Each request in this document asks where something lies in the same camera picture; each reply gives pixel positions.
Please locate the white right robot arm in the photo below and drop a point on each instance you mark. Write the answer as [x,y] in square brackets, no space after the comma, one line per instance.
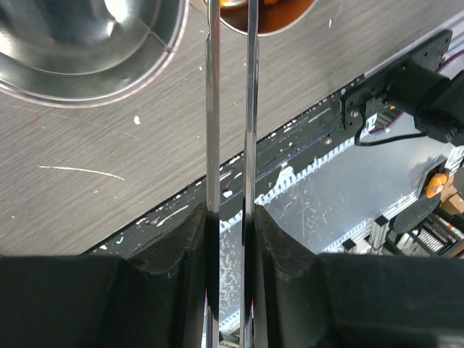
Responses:
[433,100]

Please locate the white slotted cable duct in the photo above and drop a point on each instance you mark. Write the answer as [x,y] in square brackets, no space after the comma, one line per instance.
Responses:
[287,178]

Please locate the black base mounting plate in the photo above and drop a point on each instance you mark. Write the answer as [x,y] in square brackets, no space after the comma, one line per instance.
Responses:
[293,150]

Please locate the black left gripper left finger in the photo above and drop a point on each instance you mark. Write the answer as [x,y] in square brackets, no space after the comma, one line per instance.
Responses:
[153,299]

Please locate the tall pink lunch tin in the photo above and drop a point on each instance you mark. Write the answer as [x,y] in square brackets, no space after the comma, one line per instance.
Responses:
[80,54]

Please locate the short pink lunch tin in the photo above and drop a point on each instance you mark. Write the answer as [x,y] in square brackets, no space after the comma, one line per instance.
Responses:
[274,16]

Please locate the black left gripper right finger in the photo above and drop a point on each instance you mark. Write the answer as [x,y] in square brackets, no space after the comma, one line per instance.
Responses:
[303,299]

